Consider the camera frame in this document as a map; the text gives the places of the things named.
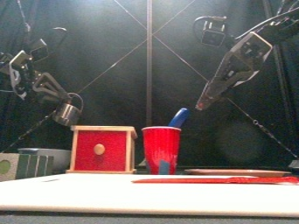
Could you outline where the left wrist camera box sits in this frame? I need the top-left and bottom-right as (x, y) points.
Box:
(28, 38), (52, 61)

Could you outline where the red plastic cup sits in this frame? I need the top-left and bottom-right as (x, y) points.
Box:
(140, 125), (182, 176)

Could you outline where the red wooden box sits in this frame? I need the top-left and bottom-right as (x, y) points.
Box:
(64, 125), (138, 175)

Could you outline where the white cutting board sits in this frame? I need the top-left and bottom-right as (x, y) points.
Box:
(0, 172), (299, 219)

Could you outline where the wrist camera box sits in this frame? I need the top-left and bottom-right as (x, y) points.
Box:
(28, 38), (52, 61)
(200, 17), (229, 48)

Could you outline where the green white striped block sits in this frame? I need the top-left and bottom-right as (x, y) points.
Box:
(0, 152), (54, 183)

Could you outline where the red plastic knife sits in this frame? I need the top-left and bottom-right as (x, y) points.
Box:
(130, 176), (299, 186)

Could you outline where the vertical metal frame pole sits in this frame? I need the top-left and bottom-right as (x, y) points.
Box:
(144, 0), (154, 128)

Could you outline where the wooden tray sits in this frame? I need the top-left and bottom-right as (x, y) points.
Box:
(182, 168), (292, 178)

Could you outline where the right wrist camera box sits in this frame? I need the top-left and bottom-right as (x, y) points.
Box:
(200, 17), (229, 48)

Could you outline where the blue utensil handle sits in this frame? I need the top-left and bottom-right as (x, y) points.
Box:
(166, 108), (192, 129)

